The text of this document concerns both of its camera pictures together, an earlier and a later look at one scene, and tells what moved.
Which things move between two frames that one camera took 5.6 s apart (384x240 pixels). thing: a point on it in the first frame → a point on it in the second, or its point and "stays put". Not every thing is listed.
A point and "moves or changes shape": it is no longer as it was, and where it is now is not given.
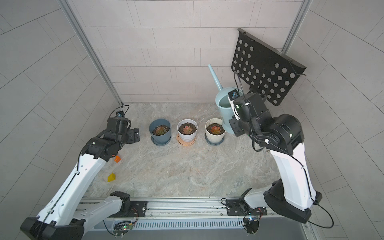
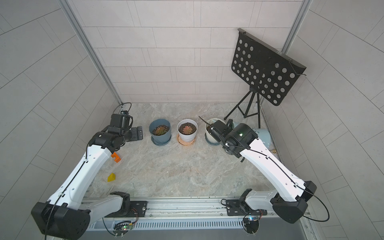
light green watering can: [226, 110] moves or changes shape
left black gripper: [133, 138] stays put
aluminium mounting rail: [190, 210] stays put
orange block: [117, 159] stays put
